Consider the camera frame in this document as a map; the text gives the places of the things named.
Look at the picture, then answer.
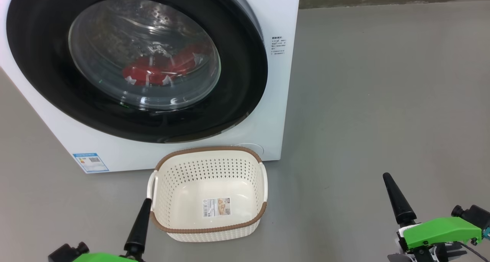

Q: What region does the red clothing with white trim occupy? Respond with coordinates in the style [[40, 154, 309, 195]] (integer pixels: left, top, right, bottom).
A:
[[122, 44, 213, 87]]

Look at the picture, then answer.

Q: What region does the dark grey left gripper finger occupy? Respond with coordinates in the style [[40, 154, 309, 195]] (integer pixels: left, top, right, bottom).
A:
[[124, 198, 152, 261]]

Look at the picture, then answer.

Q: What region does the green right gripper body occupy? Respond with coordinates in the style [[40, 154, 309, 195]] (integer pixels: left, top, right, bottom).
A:
[[387, 216, 483, 262]]

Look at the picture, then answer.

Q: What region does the warning text sticker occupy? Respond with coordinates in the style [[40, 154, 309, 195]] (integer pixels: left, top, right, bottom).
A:
[[271, 36, 286, 56]]

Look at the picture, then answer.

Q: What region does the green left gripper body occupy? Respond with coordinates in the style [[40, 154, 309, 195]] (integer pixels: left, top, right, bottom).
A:
[[72, 252, 140, 262]]

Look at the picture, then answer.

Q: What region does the cream perforated basket brown rim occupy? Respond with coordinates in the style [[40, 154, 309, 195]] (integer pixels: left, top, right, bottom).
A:
[[147, 146, 268, 242]]

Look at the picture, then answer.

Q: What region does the black round glass washer door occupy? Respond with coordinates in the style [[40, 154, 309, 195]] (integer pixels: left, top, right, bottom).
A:
[[6, 0, 268, 143]]

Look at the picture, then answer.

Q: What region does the white front-load washing machine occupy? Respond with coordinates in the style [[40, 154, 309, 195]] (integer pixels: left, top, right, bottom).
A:
[[0, 0, 301, 174]]

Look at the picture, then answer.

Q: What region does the white barcode label sticker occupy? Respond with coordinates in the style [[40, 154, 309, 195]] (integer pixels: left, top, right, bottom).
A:
[[202, 197, 232, 218]]

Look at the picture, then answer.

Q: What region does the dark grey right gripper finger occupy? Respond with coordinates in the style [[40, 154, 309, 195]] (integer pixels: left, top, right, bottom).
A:
[[383, 173, 417, 226]]

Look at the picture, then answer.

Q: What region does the thin black cable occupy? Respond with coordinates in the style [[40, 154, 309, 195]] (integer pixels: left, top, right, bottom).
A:
[[457, 242, 483, 262]]

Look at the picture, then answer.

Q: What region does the blue energy label sticker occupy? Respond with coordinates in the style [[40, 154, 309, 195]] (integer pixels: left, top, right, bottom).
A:
[[73, 152, 109, 173]]

